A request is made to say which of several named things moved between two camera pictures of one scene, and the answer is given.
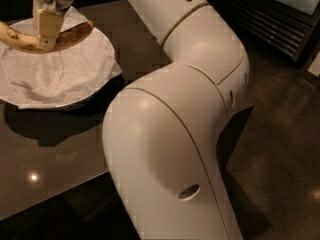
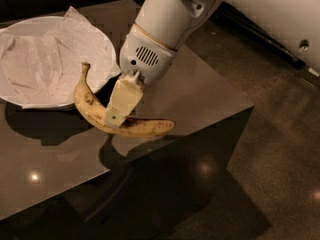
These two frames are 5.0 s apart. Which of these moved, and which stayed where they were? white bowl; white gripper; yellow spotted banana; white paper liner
Moved: white gripper; yellow spotted banana
Stayed: white paper liner; white bowl
